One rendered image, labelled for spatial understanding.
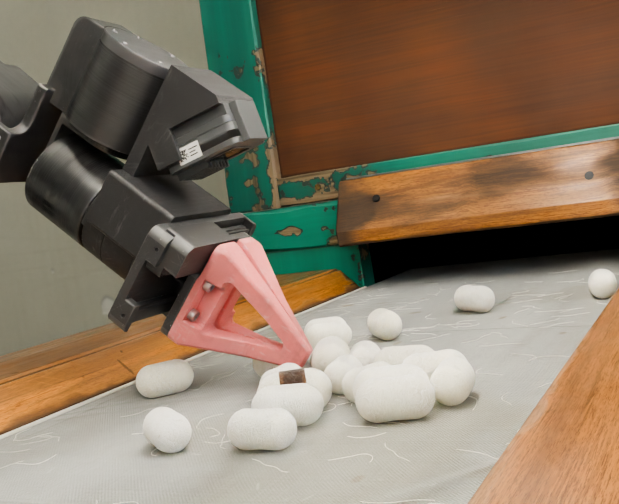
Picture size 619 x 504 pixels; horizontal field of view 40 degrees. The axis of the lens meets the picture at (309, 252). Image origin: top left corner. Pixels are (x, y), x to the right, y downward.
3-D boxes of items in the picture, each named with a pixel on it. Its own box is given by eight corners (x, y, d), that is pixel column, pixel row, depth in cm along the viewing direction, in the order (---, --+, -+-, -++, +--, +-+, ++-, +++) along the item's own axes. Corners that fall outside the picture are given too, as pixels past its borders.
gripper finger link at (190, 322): (365, 298, 52) (249, 214, 54) (317, 320, 45) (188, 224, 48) (312, 384, 54) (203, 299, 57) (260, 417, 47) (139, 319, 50)
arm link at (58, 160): (179, 166, 54) (102, 111, 56) (125, 165, 49) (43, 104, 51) (133, 255, 56) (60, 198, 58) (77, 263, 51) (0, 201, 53)
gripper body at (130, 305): (265, 227, 54) (180, 166, 56) (176, 244, 45) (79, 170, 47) (220, 308, 56) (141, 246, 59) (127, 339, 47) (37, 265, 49)
